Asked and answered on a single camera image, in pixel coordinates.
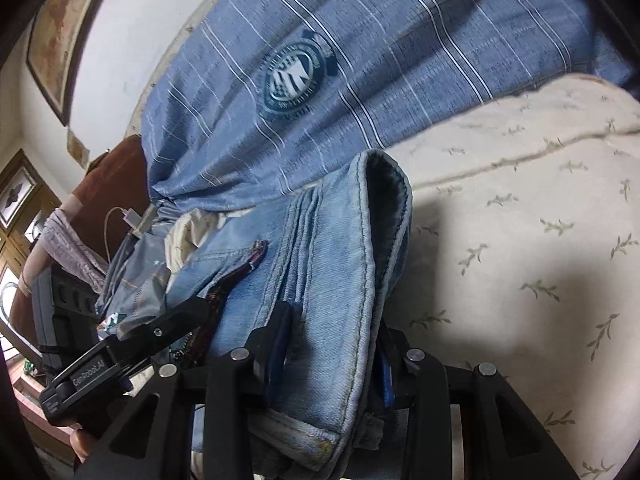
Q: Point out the brown headboard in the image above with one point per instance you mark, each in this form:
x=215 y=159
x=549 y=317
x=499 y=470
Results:
x=110 y=180

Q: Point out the blue plaid duvet cover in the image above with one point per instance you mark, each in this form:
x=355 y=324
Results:
x=400 y=60

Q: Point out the cream leaf-print quilt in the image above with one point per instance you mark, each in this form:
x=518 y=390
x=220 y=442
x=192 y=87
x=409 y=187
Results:
x=525 y=210

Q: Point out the white charger plug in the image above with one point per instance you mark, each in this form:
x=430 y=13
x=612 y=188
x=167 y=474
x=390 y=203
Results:
x=133 y=220

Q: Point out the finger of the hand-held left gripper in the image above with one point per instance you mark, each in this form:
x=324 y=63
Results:
x=170 y=320

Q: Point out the pink cloth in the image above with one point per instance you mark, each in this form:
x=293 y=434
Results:
x=70 y=240

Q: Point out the black case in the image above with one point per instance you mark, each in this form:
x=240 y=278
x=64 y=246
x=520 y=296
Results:
x=65 y=310

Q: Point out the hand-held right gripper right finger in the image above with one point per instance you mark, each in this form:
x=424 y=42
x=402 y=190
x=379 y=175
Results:
x=386 y=377

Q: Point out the person's left hand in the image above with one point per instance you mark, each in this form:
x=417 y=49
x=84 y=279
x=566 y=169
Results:
x=85 y=447

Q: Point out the blue denim pants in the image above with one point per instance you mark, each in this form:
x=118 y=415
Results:
x=325 y=260

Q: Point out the dark framed wall picture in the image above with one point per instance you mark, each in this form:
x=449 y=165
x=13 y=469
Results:
x=50 y=45

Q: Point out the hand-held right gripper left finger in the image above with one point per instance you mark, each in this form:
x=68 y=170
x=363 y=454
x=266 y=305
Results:
x=279 y=342

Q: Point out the wooden cabinet with glass doors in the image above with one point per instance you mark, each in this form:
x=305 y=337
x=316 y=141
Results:
x=20 y=195

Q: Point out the small paper wall sticker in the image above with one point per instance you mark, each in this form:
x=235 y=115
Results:
x=77 y=147

